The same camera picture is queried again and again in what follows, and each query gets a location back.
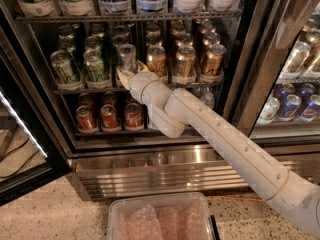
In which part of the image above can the gold can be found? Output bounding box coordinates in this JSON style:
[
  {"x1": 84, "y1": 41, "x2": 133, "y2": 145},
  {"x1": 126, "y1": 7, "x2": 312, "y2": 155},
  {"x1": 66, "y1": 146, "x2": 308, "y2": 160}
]
[
  {"x1": 173, "y1": 45, "x2": 196, "y2": 78},
  {"x1": 201, "y1": 44, "x2": 226, "y2": 77},
  {"x1": 146, "y1": 46, "x2": 167, "y2": 78}
]

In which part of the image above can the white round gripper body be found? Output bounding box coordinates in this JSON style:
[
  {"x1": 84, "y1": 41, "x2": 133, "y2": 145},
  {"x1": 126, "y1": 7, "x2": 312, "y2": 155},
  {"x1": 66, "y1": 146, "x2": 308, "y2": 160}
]
[{"x1": 129, "y1": 72, "x2": 172, "y2": 104}]

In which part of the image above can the green can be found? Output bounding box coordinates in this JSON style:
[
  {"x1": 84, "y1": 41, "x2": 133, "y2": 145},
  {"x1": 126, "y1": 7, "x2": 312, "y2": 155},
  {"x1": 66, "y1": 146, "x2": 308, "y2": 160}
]
[
  {"x1": 83, "y1": 49, "x2": 109, "y2": 83},
  {"x1": 50, "y1": 50, "x2": 80, "y2": 84}
]

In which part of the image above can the green can front left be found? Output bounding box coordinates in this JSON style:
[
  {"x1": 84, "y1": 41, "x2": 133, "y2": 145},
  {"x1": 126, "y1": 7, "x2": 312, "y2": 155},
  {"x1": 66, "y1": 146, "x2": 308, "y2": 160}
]
[{"x1": 50, "y1": 50, "x2": 80, "y2": 84}]

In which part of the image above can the water bottle right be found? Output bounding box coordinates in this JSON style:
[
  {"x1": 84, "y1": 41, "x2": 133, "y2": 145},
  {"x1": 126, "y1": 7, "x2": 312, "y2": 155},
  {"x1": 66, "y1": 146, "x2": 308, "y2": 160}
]
[{"x1": 200, "y1": 92, "x2": 215, "y2": 109}]

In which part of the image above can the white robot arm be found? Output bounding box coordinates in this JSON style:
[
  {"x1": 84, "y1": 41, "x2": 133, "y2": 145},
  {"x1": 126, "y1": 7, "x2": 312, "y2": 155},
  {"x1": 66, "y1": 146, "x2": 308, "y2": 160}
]
[{"x1": 116, "y1": 67, "x2": 320, "y2": 238}]

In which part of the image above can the blue pepsi can right fridge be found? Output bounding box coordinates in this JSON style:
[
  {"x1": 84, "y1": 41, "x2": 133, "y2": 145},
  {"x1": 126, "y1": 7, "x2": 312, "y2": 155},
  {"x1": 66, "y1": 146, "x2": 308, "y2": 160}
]
[{"x1": 277, "y1": 94, "x2": 301, "y2": 121}]

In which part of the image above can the orange power cable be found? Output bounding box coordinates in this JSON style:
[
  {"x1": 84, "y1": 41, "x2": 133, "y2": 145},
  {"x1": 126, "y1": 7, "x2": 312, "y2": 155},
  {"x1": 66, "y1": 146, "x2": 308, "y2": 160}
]
[{"x1": 204, "y1": 195, "x2": 264, "y2": 203}]

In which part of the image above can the white can right fridge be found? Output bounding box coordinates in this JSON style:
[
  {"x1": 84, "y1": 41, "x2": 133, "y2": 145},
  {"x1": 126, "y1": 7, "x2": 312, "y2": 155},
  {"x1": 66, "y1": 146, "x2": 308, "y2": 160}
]
[{"x1": 283, "y1": 41, "x2": 311, "y2": 73}]

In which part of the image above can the red soda can right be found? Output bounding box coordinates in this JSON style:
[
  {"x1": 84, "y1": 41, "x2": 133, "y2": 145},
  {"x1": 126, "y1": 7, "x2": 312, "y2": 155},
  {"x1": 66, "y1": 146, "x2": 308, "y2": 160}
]
[{"x1": 124, "y1": 103, "x2": 143, "y2": 128}]

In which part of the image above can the red soda can middle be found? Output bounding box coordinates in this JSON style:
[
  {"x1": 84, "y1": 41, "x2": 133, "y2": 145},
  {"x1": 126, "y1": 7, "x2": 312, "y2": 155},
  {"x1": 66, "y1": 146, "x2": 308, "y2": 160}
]
[{"x1": 100, "y1": 104, "x2": 120, "y2": 130}]

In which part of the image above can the open glass fridge door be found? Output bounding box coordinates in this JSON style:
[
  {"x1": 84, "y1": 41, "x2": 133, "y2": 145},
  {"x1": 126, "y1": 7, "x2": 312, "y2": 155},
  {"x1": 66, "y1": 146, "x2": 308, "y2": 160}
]
[{"x1": 0, "y1": 11, "x2": 69, "y2": 205}]

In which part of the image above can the red soda can left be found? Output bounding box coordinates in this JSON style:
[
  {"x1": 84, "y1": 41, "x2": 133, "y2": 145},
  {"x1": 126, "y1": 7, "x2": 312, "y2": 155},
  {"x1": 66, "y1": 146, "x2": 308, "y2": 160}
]
[{"x1": 76, "y1": 105, "x2": 97, "y2": 130}]

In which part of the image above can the stainless steel fridge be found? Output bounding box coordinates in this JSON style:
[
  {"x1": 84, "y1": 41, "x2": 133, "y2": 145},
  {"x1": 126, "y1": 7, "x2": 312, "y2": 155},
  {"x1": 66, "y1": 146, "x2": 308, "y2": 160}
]
[{"x1": 0, "y1": 0, "x2": 319, "y2": 200}]

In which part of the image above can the red soda can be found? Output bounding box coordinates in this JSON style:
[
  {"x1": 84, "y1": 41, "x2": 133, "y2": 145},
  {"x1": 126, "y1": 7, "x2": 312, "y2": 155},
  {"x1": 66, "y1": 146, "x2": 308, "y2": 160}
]
[
  {"x1": 124, "y1": 103, "x2": 143, "y2": 128},
  {"x1": 76, "y1": 105, "x2": 97, "y2": 130},
  {"x1": 100, "y1": 104, "x2": 120, "y2": 130}
]

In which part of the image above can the silver redbull can front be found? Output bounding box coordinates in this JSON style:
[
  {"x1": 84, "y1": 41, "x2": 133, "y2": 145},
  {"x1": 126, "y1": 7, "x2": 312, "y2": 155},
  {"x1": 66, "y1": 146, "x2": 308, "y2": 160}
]
[{"x1": 118, "y1": 44, "x2": 137, "y2": 73}]

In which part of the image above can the clear plastic storage bin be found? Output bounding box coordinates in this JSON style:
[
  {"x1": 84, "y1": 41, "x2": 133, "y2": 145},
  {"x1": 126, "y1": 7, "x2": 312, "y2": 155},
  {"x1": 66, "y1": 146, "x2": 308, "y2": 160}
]
[{"x1": 107, "y1": 192, "x2": 217, "y2": 240}]

